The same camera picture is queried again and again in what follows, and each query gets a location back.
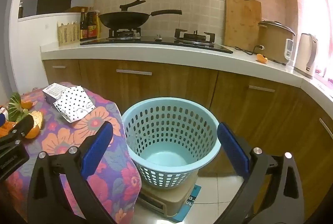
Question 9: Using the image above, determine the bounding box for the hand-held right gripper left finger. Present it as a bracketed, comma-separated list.
[27, 121, 123, 224]

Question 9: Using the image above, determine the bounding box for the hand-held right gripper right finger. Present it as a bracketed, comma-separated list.
[216, 122, 305, 224]

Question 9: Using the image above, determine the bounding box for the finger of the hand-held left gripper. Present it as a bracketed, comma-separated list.
[0, 115, 35, 151]

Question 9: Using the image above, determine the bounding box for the large orange peel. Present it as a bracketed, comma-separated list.
[25, 111, 44, 139]

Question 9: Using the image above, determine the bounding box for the light blue perforated basket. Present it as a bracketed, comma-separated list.
[121, 97, 221, 190]

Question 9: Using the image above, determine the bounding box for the flat orange peel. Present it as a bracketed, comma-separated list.
[0, 121, 17, 137]

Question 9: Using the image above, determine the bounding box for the floral tablecloth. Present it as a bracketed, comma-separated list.
[5, 82, 142, 224]

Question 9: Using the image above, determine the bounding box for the white printed box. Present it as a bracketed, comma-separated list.
[42, 83, 70, 105]

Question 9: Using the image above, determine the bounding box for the polka dot packet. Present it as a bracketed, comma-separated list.
[53, 86, 97, 123]

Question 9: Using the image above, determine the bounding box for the beige scale under basket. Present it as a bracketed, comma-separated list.
[138, 174, 199, 216]

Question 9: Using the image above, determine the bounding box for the wicker basket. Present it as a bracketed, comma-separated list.
[57, 21, 81, 47]

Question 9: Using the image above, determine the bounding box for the beige rice cooker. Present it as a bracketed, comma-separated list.
[257, 21, 296, 65]

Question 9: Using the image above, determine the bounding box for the black burner grate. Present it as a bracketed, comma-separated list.
[174, 29, 216, 43]
[108, 27, 142, 39]

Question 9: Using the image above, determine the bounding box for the white electric kettle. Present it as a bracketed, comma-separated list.
[294, 33, 318, 80]

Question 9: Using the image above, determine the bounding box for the black glass gas stove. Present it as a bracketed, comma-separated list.
[79, 28, 234, 55]

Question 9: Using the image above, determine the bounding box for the yellow oil bottle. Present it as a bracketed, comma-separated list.
[96, 10, 102, 38]

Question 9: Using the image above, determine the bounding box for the red label sauce bottle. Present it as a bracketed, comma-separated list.
[87, 7, 98, 40]

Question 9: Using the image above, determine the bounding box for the wooden cutting board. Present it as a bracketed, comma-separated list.
[224, 0, 262, 51]

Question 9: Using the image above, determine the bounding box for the black wok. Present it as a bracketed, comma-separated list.
[98, 10, 183, 30]

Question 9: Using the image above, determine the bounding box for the long metal cabinet handle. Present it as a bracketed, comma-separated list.
[116, 69, 153, 76]

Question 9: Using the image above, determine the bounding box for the black power cable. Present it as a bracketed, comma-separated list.
[234, 45, 264, 56]

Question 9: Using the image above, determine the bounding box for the black utensil handle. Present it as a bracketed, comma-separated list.
[120, 0, 146, 11]

